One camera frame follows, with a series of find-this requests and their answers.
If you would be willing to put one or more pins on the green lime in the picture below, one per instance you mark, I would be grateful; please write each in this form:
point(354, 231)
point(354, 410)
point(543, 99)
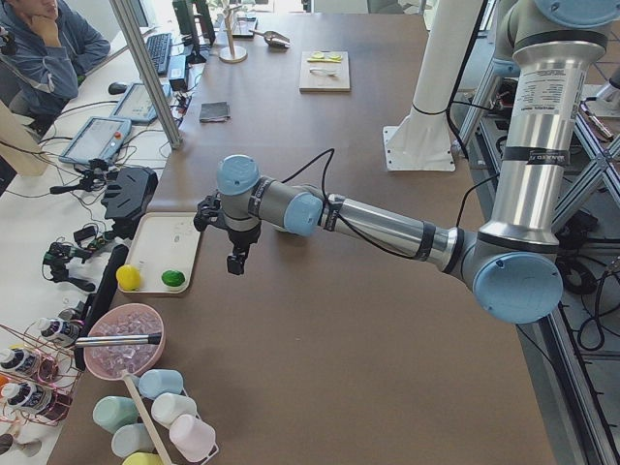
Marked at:
point(173, 278)

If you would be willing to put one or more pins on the yellow plastic cup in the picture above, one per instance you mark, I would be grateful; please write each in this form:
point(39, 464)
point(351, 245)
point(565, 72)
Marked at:
point(143, 458)

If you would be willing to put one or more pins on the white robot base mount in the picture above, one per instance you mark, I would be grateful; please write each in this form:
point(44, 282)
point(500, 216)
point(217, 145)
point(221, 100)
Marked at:
point(421, 142)

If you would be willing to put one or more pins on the near teach pendant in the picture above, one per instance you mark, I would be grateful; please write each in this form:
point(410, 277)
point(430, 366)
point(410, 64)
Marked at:
point(100, 138)

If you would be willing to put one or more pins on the yellow lemon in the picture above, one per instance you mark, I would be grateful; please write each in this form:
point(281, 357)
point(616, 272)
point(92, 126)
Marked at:
point(128, 277)

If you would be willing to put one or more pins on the pink ice bowl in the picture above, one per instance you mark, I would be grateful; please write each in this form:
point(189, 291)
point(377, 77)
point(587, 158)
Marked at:
point(109, 363)

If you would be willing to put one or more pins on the white plastic cup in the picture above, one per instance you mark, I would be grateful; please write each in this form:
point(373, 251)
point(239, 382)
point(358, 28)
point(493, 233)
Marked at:
point(168, 407)

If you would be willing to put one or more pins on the grey folded cloth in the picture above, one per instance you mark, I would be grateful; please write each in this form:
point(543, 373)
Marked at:
point(214, 112)

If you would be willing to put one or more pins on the yellow plastic knife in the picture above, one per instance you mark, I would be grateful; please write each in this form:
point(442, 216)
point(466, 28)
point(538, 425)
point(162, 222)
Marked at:
point(324, 59)

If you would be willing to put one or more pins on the steel scoop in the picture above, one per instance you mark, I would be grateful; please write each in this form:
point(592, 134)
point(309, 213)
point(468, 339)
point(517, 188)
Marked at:
point(273, 39)

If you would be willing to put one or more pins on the wooden cup stand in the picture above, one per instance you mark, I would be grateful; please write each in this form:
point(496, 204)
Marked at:
point(230, 53)

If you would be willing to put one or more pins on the seated person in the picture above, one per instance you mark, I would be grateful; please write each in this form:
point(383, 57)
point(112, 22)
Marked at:
point(56, 48)

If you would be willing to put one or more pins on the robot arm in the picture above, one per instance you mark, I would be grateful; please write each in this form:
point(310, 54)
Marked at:
point(508, 263)

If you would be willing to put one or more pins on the copper bottle rack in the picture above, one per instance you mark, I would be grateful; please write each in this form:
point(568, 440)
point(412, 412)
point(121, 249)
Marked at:
point(41, 377)

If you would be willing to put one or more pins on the far teach pendant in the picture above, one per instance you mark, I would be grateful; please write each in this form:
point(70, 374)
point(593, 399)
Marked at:
point(135, 105)

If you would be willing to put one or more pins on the light blue plastic cup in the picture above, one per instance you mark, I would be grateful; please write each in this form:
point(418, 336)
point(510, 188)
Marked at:
point(131, 438)

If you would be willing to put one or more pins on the teach pendant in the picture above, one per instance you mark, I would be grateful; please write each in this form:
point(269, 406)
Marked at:
point(135, 105)
point(100, 138)

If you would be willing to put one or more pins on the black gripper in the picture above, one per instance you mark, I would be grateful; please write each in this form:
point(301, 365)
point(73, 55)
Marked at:
point(243, 236)

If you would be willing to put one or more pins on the bamboo cutting board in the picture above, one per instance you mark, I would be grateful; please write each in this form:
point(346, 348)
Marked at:
point(313, 83)

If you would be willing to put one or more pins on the black keyboard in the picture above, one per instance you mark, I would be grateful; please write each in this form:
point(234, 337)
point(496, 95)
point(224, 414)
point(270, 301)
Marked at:
point(158, 47)

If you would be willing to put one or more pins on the beige rabbit tray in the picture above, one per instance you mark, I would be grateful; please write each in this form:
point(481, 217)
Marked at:
point(163, 240)

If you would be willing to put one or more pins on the pink plastic cup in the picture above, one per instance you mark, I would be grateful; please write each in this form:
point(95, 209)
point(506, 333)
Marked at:
point(194, 438)

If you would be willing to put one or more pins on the aluminium frame post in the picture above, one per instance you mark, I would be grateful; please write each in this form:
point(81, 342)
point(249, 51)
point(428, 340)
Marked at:
point(131, 31)

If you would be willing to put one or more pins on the green plastic cup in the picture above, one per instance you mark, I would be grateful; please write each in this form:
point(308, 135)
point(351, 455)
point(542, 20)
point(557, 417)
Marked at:
point(113, 412)

